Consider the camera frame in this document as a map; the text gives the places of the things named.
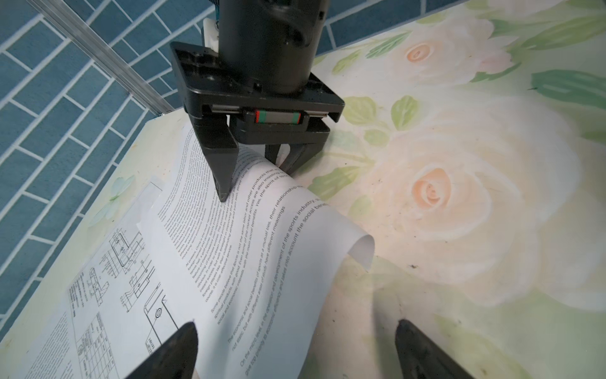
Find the aluminium right corner post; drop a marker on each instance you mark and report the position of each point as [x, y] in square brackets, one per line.
[62, 17]

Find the text paper sheet far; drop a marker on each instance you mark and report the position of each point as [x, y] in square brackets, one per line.
[53, 353]

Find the technical drawing paper sheet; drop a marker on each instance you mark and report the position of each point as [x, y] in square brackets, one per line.
[121, 310]

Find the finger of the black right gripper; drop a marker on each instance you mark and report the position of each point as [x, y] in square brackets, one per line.
[219, 148]
[298, 156]

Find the text printed paper sheet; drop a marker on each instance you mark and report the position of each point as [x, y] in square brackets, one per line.
[252, 273]

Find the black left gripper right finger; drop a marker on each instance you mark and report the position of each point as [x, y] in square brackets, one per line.
[420, 357]

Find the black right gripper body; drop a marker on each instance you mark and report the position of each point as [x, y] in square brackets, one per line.
[207, 87]

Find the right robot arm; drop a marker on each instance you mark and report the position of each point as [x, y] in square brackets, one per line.
[258, 87]

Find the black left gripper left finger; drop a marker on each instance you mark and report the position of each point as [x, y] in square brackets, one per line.
[175, 358]

